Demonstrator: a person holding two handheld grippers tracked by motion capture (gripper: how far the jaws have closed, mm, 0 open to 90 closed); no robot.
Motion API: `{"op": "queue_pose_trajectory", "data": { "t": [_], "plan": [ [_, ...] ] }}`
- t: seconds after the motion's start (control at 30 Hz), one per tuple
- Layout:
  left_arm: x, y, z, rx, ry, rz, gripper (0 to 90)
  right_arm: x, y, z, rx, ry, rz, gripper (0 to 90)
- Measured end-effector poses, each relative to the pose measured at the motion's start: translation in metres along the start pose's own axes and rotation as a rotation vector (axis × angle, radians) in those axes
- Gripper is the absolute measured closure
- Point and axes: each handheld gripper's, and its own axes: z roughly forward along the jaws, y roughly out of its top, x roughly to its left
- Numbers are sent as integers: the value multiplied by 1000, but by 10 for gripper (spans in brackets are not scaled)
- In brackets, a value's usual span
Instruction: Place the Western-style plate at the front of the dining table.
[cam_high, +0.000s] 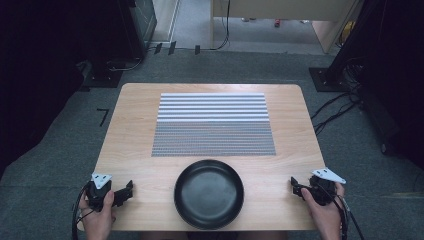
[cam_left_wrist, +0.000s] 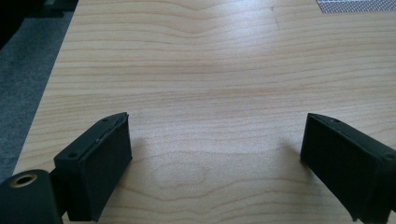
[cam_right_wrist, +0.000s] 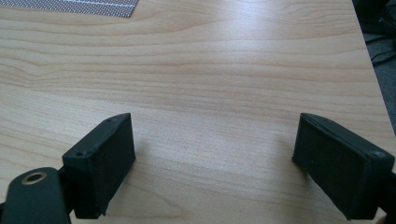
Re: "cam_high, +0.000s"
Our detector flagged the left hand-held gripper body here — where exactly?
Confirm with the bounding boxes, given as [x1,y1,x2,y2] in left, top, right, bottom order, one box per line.
[85,172,116,213]

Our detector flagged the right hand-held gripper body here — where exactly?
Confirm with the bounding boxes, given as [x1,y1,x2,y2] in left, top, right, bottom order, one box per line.
[308,167,347,207]

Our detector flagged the person's left hand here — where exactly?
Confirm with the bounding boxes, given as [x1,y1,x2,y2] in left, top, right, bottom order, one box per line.
[78,189,117,240]

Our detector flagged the person's right hand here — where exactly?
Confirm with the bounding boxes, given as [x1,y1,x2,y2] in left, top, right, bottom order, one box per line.
[300,181,346,240]

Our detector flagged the black tape corner mark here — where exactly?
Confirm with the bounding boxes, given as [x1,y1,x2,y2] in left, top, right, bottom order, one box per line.
[96,107,111,128]

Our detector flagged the black round plate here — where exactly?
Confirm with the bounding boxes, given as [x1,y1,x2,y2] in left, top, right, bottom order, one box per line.
[173,159,245,231]

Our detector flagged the grey white striped placemat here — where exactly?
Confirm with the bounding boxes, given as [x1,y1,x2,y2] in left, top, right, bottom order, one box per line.
[151,92,277,158]

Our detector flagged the black stand with square base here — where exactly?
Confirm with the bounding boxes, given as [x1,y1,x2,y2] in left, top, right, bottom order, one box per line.
[308,0,388,94]

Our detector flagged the dark equipment case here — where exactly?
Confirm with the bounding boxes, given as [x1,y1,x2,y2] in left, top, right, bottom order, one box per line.
[357,0,424,169]

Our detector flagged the black curtain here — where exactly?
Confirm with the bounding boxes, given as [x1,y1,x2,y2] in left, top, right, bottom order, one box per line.
[0,0,88,178]

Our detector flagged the yellow object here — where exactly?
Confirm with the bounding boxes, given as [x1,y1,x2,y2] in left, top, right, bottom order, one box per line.
[338,20,356,47]

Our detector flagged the dark glass cabinet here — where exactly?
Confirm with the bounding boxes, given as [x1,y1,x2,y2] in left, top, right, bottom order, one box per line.
[128,0,158,52]

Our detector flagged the light wooden desk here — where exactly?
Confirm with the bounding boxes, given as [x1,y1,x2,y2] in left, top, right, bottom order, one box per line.
[209,0,364,55]

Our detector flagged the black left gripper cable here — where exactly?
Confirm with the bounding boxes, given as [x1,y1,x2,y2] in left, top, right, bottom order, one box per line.
[71,183,92,240]

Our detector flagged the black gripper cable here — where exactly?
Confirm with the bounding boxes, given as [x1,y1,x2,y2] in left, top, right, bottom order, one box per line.
[71,183,92,240]
[319,185,366,240]

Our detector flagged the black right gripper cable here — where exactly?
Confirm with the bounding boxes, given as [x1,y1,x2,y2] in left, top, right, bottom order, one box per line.
[319,185,366,240]

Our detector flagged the black floor cables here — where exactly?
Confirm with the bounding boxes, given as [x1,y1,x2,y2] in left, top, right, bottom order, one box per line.
[310,63,364,136]

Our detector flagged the black cable loop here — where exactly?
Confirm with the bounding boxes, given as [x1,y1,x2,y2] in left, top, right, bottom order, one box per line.
[105,57,145,73]

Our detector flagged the black hanging cable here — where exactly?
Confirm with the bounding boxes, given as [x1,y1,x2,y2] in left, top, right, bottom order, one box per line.
[199,0,232,52]

